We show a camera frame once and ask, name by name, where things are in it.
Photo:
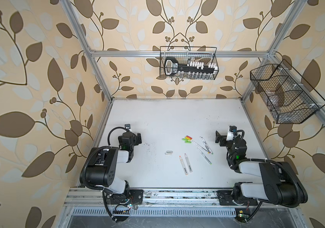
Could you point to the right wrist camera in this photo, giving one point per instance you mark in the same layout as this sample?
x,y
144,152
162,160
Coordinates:
x,y
231,133

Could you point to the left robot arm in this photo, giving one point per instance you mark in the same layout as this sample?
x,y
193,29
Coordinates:
x,y
99,170

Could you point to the white marker pink tip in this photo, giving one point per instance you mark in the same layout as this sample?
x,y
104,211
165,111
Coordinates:
x,y
188,163

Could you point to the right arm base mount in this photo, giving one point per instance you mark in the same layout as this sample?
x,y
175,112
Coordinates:
x,y
232,198

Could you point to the black white tool in basket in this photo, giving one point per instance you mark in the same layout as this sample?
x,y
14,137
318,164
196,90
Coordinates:
x,y
180,68

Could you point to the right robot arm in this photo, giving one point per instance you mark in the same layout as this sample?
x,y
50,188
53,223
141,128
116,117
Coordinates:
x,y
279,183

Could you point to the side wire basket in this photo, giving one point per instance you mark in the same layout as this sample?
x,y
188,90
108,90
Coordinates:
x,y
289,96

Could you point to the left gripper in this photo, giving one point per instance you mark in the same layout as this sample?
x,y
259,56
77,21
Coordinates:
x,y
135,137

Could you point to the back wire basket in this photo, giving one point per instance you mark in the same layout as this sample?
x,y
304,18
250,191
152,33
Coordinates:
x,y
200,54

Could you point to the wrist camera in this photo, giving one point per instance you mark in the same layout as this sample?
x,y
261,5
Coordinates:
x,y
127,126
231,133

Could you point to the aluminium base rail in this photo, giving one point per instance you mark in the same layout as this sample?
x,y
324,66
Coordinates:
x,y
153,197

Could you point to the white marker orange tip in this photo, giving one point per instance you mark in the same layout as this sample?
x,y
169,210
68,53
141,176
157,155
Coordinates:
x,y
183,165

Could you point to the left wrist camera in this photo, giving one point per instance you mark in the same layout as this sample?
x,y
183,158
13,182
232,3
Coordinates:
x,y
127,126

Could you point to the aluminium cage frame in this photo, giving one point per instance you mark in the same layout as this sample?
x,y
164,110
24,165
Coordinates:
x,y
122,41

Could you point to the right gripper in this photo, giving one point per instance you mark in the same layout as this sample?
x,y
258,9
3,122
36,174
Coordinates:
x,y
221,138

